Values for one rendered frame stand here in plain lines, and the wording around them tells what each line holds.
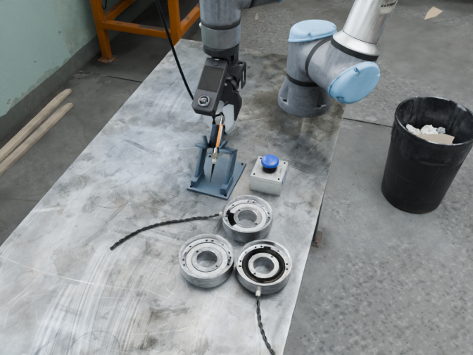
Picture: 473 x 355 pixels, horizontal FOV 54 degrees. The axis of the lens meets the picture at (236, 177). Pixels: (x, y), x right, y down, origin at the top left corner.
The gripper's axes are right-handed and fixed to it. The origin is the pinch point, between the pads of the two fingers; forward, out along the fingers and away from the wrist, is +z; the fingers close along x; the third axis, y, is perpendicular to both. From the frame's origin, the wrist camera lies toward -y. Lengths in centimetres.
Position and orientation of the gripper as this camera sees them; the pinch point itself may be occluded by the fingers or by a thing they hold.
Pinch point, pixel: (219, 130)
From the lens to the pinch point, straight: 103.4
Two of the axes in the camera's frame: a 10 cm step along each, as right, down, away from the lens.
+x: -9.4, -2.3, 2.5
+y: 3.4, -6.4, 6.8
